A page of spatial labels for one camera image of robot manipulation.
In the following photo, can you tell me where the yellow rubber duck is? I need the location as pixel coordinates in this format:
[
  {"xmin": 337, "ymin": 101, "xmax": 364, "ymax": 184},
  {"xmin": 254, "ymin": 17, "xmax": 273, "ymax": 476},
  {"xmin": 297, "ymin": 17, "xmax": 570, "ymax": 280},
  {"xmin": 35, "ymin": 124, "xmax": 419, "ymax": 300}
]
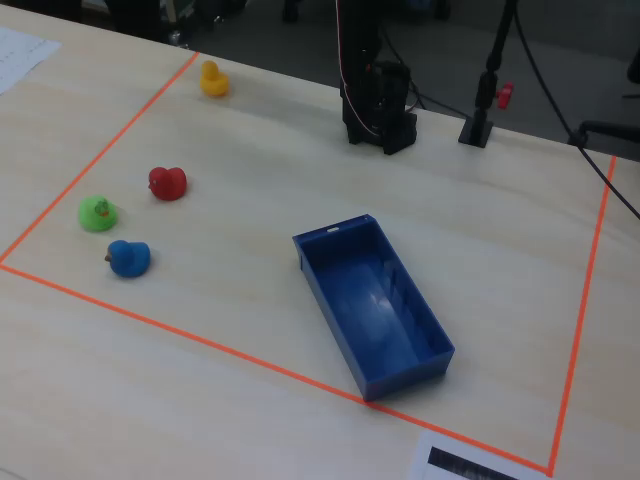
[{"xmin": 199, "ymin": 59, "xmax": 232, "ymax": 98}]

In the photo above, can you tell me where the blue plastic box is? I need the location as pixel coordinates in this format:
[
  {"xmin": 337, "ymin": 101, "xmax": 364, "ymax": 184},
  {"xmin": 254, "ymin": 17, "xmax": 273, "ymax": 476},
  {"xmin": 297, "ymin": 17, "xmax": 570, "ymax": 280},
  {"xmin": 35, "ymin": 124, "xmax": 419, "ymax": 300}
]
[{"xmin": 291, "ymin": 213, "xmax": 457, "ymax": 403}]

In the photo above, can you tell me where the red rubber duck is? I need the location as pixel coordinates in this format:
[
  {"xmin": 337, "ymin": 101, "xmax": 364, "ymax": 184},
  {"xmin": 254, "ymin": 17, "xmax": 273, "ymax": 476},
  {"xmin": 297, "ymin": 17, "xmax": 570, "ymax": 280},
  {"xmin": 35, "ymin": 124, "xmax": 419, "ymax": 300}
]
[{"xmin": 147, "ymin": 166, "xmax": 189, "ymax": 203}]

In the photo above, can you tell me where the blue rubber duck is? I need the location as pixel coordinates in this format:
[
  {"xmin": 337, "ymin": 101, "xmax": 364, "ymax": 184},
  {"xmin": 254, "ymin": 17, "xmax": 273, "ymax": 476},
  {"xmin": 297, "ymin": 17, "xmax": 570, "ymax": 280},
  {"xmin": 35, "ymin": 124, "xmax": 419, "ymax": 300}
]
[{"xmin": 103, "ymin": 239, "xmax": 153, "ymax": 280}]

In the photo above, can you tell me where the green rubber duck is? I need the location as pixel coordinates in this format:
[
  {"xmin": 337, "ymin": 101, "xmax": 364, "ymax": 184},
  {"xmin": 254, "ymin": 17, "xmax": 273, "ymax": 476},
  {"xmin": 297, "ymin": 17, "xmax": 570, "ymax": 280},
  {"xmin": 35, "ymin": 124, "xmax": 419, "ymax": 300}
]
[{"xmin": 77, "ymin": 194, "xmax": 120, "ymax": 234}]

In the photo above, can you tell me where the orange tape strip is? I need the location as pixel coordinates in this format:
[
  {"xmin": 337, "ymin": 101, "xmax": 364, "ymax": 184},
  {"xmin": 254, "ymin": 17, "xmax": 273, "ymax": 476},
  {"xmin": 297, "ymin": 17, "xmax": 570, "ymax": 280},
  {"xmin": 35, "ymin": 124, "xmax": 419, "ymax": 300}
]
[
  {"xmin": 0, "ymin": 50, "xmax": 201, "ymax": 265},
  {"xmin": 546, "ymin": 155, "xmax": 618, "ymax": 477},
  {"xmin": 0, "ymin": 262, "xmax": 554, "ymax": 477}
]

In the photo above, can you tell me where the red stand knob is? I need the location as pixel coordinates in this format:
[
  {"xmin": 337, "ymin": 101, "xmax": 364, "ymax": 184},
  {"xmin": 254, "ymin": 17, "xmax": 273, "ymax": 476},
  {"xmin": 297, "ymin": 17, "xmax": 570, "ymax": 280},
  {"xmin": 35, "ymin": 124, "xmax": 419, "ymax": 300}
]
[{"xmin": 496, "ymin": 81, "xmax": 516, "ymax": 112}]

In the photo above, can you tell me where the paper with black print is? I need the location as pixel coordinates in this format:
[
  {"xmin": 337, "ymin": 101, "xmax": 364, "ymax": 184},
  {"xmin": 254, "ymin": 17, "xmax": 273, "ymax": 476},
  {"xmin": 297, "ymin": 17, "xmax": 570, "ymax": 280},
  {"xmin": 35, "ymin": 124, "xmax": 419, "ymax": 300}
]
[{"xmin": 406, "ymin": 430, "xmax": 552, "ymax": 480}]

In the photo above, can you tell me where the black chair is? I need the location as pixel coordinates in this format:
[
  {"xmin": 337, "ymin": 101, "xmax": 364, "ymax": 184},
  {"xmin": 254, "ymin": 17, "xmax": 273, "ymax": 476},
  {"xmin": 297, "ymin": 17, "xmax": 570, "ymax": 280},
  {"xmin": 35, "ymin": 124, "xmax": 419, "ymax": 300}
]
[{"xmin": 572, "ymin": 48, "xmax": 640, "ymax": 151}]

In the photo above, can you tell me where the white paper sheet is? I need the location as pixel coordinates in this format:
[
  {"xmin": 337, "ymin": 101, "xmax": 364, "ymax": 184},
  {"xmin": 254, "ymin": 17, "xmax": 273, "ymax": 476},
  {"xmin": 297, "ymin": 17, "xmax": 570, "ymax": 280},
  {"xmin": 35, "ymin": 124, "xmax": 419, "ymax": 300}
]
[{"xmin": 0, "ymin": 26, "xmax": 63, "ymax": 97}]

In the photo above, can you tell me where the thin black cable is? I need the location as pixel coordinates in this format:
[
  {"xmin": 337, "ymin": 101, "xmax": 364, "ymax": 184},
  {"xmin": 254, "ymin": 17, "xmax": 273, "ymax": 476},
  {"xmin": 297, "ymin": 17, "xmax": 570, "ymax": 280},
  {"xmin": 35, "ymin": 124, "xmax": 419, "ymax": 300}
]
[{"xmin": 407, "ymin": 79, "xmax": 474, "ymax": 122}]

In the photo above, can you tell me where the black camera stand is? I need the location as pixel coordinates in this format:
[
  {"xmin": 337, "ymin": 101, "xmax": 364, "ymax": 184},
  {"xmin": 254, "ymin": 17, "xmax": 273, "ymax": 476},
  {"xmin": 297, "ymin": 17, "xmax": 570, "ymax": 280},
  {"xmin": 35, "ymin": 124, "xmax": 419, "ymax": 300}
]
[{"xmin": 458, "ymin": 0, "xmax": 522, "ymax": 148}]

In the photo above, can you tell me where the long black cable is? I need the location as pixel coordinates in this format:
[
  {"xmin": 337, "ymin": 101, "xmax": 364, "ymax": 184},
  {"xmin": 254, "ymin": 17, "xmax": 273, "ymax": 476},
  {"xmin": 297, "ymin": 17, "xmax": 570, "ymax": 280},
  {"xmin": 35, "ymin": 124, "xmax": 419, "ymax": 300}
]
[{"xmin": 511, "ymin": 8, "xmax": 640, "ymax": 222}]

